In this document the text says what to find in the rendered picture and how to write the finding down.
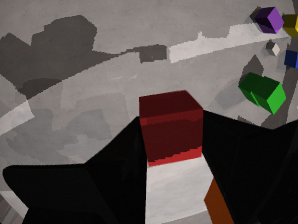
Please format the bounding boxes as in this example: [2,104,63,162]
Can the yellow block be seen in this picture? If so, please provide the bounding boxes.
[283,14,298,37]

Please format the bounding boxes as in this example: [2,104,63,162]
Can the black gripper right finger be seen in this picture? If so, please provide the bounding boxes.
[201,111,298,224]

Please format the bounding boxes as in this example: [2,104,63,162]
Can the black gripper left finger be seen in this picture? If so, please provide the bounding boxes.
[3,116,146,224]

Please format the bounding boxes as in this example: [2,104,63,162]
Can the green block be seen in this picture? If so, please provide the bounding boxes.
[251,76,287,115]
[238,72,263,107]

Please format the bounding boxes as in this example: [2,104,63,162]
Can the purple cube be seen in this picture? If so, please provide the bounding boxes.
[254,7,283,34]

